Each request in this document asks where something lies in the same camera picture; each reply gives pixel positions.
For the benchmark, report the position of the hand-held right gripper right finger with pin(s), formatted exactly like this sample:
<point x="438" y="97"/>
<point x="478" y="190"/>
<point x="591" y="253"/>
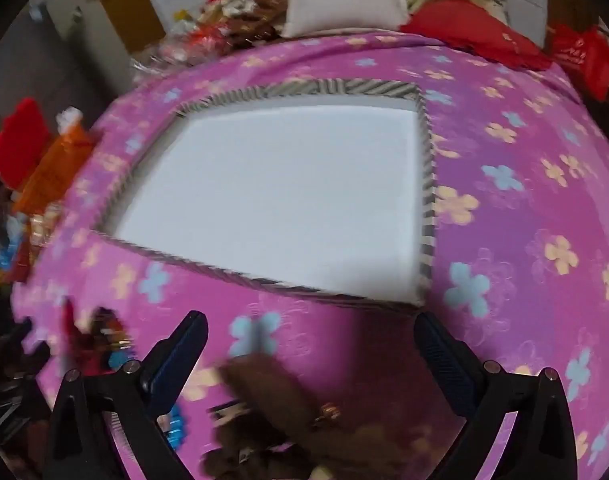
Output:
<point x="449" y="370"/>

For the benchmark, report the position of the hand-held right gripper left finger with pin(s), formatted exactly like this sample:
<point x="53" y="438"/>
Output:
<point x="177" y="360"/>

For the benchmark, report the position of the leopard print scrunchie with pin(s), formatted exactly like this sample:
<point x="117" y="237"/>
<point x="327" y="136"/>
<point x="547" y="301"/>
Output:
<point x="284" y="400"/>

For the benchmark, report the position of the striped jewelry box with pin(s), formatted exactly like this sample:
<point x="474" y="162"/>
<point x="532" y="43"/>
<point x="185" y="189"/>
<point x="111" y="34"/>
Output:
<point x="284" y="185"/>

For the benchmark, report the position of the pink floral bedsheet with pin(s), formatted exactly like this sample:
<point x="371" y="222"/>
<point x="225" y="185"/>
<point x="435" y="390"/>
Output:
<point x="509" y="260"/>

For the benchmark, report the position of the orange plastic basket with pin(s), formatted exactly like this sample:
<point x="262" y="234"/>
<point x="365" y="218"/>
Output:
<point x="54" y="170"/>

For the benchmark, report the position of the red box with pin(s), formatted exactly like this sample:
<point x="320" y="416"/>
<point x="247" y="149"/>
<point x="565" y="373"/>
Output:
<point x="19" y="140"/>

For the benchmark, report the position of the clear plastic bag pile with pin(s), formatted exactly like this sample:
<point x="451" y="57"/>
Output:
<point x="204" y="40"/>

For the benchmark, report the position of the red printed bag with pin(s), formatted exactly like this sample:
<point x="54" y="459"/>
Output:
<point x="584" y="55"/>

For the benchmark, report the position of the red cushion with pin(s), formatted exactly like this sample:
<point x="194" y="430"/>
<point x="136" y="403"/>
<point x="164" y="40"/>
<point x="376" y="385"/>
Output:
<point x="464" y="25"/>

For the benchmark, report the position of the white pillow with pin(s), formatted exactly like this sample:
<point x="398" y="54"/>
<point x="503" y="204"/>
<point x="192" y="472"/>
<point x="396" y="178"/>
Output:
<point x="344" y="0"/>

